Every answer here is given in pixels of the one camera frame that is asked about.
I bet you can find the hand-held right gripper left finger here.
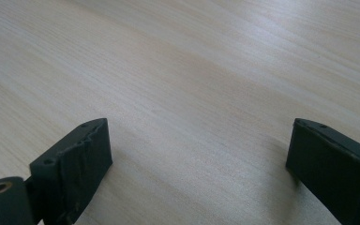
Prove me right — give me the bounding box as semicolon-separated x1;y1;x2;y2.
28;117;113;225

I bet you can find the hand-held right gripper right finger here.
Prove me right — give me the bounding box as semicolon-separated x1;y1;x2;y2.
285;117;360;225

